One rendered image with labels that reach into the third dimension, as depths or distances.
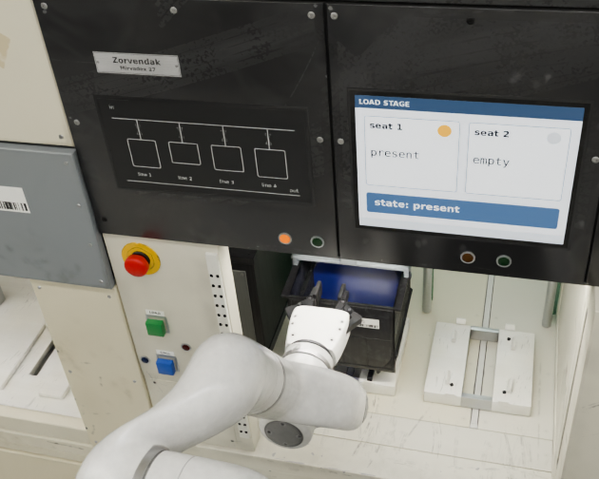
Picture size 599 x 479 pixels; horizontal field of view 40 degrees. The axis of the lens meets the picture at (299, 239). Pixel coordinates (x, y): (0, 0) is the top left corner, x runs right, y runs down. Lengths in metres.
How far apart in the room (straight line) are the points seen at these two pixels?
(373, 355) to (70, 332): 0.59
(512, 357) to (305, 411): 0.72
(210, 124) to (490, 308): 0.98
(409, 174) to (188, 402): 0.43
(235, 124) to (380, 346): 0.66
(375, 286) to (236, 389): 0.85
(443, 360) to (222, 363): 0.91
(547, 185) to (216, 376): 0.49
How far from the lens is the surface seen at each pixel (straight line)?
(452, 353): 1.78
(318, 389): 1.18
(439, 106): 1.06
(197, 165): 1.20
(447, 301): 1.94
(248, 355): 0.94
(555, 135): 1.07
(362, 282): 1.73
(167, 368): 1.52
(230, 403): 0.92
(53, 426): 1.86
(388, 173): 1.12
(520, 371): 1.77
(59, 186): 1.33
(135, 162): 1.24
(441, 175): 1.11
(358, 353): 1.66
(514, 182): 1.11
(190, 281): 1.37
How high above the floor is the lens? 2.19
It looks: 38 degrees down
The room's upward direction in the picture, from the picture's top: 6 degrees counter-clockwise
